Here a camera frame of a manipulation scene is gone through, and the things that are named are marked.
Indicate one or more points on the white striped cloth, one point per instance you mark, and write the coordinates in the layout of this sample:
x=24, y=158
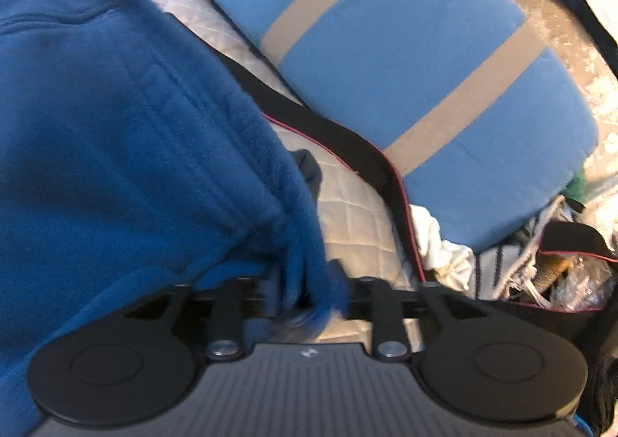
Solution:
x=502, y=263

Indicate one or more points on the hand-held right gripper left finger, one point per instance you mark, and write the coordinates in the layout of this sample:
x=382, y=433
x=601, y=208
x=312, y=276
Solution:
x=270, y=297

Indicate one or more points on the blue fleece jacket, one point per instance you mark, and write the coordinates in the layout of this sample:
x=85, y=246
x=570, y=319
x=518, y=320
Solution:
x=120, y=128

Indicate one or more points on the blue grey-striped pillow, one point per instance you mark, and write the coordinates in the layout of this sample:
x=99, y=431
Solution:
x=386, y=31

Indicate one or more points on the dark green cloth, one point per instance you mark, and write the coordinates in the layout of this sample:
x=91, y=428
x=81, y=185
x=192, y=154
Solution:
x=577, y=186

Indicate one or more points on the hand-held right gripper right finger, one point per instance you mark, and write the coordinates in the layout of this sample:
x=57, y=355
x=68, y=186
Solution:
x=338, y=277

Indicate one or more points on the clear plastic bag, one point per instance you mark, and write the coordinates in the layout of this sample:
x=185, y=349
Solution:
x=589, y=282

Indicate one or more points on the black backpack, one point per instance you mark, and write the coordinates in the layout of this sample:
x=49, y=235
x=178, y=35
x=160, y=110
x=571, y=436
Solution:
x=598, y=369

